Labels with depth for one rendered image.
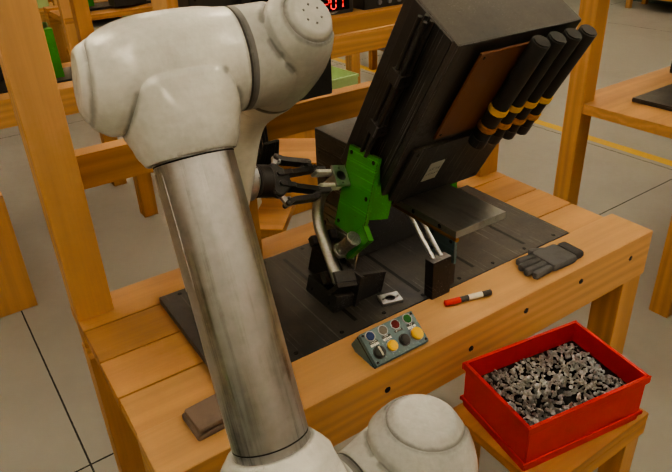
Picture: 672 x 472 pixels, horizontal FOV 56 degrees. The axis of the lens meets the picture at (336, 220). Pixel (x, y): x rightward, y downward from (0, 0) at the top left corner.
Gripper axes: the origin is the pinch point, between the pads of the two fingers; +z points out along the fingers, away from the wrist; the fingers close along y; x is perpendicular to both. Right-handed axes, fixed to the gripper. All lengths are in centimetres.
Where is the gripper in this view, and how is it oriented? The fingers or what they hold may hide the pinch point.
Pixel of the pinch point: (327, 179)
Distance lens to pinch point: 151.9
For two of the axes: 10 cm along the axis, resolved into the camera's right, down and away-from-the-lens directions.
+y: -2.7, -9.2, 2.9
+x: -5.2, 3.9, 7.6
